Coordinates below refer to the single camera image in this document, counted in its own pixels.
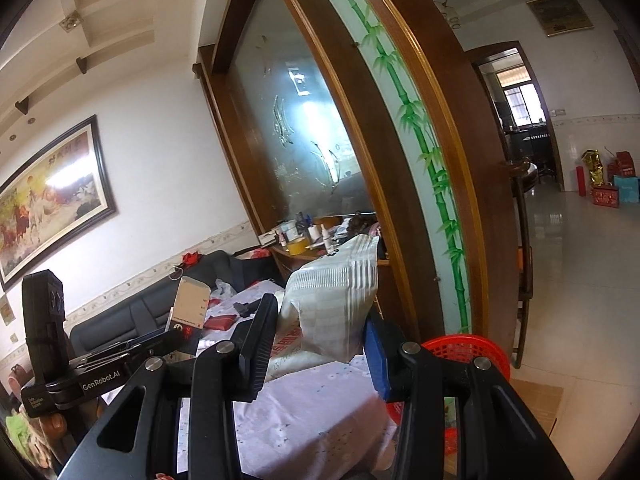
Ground clear plastic bag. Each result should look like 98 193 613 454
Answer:
209 278 236 302

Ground wooden glass partition cabinet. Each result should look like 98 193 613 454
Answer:
195 0 520 351

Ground black leather sofa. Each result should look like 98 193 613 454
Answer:
70 250 284 356

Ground red flat pouch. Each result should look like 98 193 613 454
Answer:
204 314 238 332

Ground red mesh trash basket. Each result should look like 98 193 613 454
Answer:
384 334 512 456

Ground black sock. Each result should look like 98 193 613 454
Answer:
233 299 262 318

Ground framed horse painting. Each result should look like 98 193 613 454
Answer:
1 115 116 290

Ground small framed wall picture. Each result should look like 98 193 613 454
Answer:
526 0 594 38

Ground red gift boxes pile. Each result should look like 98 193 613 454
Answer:
575 148 639 208

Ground long white medicine box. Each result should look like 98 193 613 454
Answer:
166 276 210 330

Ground red item on sofa back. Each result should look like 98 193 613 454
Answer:
168 252 203 281

